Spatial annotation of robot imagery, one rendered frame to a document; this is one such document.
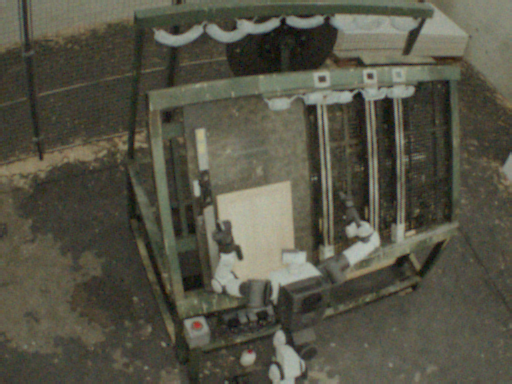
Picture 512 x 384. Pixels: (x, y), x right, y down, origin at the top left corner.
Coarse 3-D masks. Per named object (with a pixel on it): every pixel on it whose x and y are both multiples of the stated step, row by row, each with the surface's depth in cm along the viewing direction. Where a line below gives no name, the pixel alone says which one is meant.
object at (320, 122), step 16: (336, 96) 291; (320, 112) 308; (320, 128) 310; (320, 144) 312; (320, 160) 316; (320, 176) 320; (320, 192) 324; (320, 208) 327; (320, 240) 335; (320, 256) 339
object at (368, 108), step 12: (360, 96) 322; (360, 108) 325; (372, 108) 321; (372, 120) 323; (372, 132) 325; (372, 144) 328; (372, 156) 331; (372, 168) 332; (372, 180) 334; (372, 192) 335; (372, 204) 339; (372, 216) 340; (372, 228) 342
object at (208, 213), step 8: (200, 128) 288; (200, 160) 290; (200, 168) 291; (200, 192) 298; (208, 208) 299; (208, 216) 300; (208, 224) 301; (208, 232) 302; (208, 240) 303; (208, 248) 306; (216, 248) 306; (216, 256) 307; (216, 264) 309
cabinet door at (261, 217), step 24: (240, 192) 306; (264, 192) 312; (288, 192) 318; (240, 216) 310; (264, 216) 316; (288, 216) 322; (240, 240) 314; (264, 240) 320; (288, 240) 325; (240, 264) 317; (264, 264) 324; (288, 264) 330
